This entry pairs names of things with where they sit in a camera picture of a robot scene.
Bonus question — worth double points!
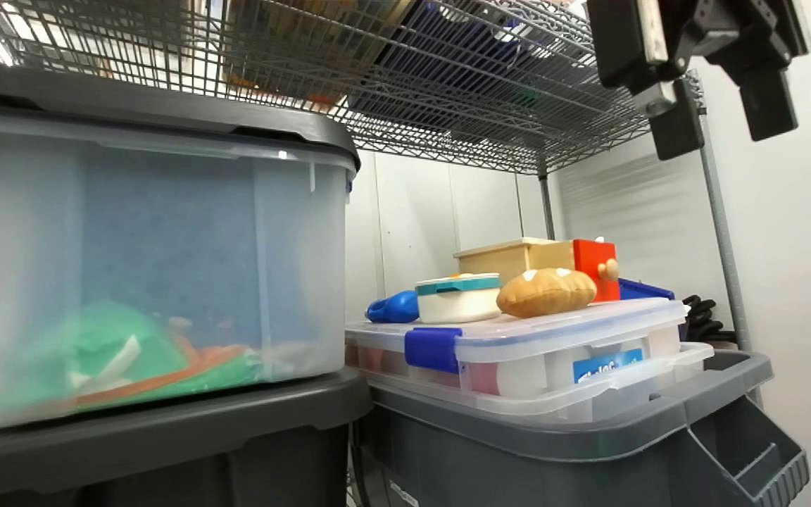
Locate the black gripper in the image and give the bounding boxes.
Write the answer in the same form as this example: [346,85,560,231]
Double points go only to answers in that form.
[648,0,811,162]

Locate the brown bread loaf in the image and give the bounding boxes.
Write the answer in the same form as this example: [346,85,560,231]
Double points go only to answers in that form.
[497,268,601,317]

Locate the white bowl teal rim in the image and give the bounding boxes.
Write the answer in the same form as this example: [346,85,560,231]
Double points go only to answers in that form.
[415,271,505,323]

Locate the black bulky object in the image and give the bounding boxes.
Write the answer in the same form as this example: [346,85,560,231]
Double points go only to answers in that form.
[681,292,738,348]

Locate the wooden box red front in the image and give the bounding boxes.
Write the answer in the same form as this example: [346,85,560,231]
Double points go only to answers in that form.
[455,237,625,305]

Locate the clear container blue clips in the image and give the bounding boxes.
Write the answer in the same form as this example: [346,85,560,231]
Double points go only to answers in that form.
[345,275,694,399]

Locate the clear plastic container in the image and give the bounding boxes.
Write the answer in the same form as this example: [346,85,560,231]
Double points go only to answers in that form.
[363,337,718,431]

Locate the grey tote bin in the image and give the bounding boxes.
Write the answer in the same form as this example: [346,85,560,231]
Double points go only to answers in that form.
[359,348,811,507]

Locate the clear storage bin grey lid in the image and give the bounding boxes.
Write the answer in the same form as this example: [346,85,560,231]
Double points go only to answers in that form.
[0,58,363,436]

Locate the blue sheet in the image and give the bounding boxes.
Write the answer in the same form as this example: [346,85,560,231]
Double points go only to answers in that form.
[80,172,266,348]

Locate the dark grey storage bin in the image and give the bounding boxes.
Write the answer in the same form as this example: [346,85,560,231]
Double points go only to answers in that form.
[0,365,372,507]

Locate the green plastic item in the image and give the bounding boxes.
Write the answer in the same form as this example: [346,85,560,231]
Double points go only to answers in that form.
[0,299,266,416]

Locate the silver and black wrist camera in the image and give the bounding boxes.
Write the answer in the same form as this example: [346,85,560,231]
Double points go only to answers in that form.
[586,0,681,95]

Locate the metal shelf post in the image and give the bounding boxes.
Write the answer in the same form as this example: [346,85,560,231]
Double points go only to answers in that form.
[536,145,560,243]
[694,72,757,354]

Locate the metal wire shelf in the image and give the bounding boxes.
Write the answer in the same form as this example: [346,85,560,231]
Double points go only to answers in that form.
[0,0,711,176]

